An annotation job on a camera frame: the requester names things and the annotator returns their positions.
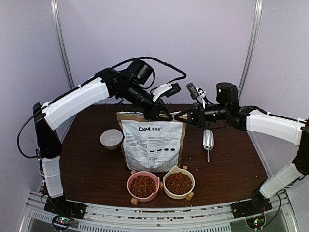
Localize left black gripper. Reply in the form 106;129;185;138
119;81;173;121

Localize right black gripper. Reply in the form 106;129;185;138
174;102;229;128

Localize silver metal scoop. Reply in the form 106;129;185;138
203;129;214;163

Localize brown pet food bag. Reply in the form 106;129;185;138
116;112;186;173

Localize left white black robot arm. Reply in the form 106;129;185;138
34;58;172;215

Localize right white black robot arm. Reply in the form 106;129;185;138
174;82;309;214

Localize cream cat-ear pet bowl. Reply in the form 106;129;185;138
163;166;195;201

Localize pink pet bowl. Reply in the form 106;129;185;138
126;171;160;202

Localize white ceramic bowl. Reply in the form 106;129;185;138
99;129;123;150

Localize brown kibble in cream bowl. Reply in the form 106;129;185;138
165;172;193;195

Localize brown kibble in pink bowl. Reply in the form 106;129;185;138
129;175;156;198

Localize wooden bowl stand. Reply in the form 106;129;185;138
126;166;195;205

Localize right circuit board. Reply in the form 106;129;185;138
246;217;266;230

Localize circuit board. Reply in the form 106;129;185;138
246;217;266;230
52;215;73;230

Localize left circuit board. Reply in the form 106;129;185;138
52;215;73;230

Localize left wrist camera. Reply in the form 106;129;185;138
152;83;181;102

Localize front aluminium rail frame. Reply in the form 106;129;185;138
17;191;300;232

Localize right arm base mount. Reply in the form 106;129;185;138
231;189;272;218

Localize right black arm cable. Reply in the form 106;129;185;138
270;188;282;225

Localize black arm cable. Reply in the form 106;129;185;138
270;188;282;225
16;57;187;159

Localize right aluminium corner post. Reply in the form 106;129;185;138
238;0;263;99

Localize aluminium corner post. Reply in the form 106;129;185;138
238;0;263;99
50;0;75;89

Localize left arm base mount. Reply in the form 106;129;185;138
44;196;86;219

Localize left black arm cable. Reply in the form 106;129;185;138
16;57;187;159

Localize left aluminium corner post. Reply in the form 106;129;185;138
50;0;75;89

